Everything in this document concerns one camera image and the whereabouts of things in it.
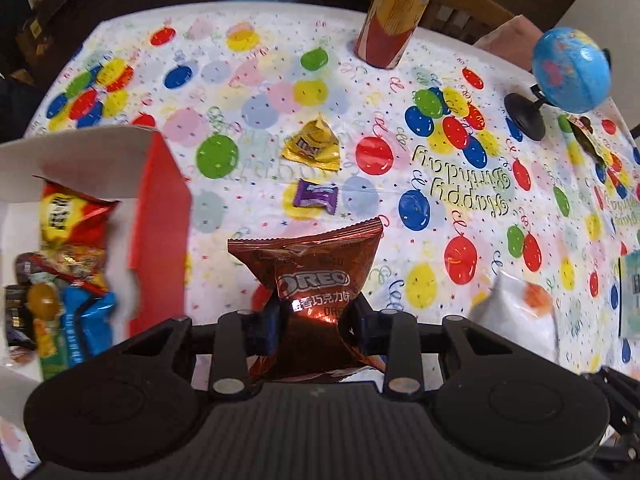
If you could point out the white snack packet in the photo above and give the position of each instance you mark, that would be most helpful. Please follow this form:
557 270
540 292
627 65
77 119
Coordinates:
515 315

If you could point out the white and red cardboard box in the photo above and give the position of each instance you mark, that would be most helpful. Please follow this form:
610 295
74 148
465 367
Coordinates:
90 160

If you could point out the purple wrapped candy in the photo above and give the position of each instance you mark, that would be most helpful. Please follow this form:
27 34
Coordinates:
315 193

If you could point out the black snack packet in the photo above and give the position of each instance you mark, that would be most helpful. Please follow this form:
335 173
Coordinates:
19 312

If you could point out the blue snack packet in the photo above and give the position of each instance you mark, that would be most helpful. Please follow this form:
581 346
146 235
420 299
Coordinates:
90 325

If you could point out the pale green tissue pack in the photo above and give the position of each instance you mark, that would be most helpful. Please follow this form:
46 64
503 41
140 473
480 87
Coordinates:
631 295

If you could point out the wooden chair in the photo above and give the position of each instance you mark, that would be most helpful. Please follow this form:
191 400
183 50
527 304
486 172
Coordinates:
470 10

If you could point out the yellow candy packet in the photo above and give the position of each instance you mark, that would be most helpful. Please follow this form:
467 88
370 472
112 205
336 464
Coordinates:
312 147

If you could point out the brown foil cookie packet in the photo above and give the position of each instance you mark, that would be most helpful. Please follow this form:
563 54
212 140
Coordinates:
310 260

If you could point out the orange drink bottle red label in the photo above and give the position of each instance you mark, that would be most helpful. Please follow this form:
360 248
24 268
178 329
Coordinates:
395 15

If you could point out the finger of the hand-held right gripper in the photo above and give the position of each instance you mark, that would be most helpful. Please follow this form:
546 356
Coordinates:
617 385

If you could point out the blue desk globe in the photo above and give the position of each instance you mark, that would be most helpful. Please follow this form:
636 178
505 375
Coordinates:
572 70

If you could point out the pink cloth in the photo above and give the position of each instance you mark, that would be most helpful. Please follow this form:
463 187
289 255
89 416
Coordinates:
510 42

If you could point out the small dark and yellow packet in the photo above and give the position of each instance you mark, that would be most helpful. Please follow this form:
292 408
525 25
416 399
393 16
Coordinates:
590 140

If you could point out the green snack packet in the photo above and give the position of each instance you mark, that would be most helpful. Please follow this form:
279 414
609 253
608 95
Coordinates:
52 366

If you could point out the red and yellow snack packet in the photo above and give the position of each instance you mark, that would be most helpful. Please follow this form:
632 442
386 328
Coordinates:
70 215

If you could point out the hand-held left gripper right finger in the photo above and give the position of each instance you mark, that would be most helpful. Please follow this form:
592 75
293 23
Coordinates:
361 327

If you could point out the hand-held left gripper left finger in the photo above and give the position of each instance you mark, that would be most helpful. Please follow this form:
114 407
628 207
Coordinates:
265 334

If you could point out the balloon printed tablecloth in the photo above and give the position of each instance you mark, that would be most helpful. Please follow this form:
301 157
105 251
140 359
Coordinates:
250 85

